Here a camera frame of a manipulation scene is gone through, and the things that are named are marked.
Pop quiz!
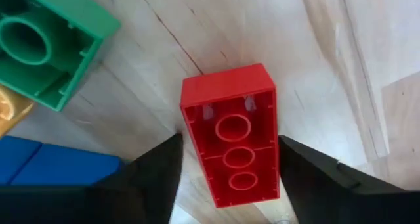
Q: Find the large blue toy block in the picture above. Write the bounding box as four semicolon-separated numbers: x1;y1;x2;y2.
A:
0;134;125;188

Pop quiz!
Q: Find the small yellow toy block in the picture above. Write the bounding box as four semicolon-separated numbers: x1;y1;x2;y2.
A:
0;83;36;140

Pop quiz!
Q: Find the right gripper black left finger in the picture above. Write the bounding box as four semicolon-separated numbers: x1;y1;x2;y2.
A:
0;133;184;224

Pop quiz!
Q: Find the red toy block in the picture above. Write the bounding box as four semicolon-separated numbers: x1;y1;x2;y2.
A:
178;62;281;210

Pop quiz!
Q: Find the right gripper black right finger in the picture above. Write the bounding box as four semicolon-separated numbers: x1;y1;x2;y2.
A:
278;135;420;224

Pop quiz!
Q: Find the green toy block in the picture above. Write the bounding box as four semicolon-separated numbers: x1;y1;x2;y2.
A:
0;0;122;113

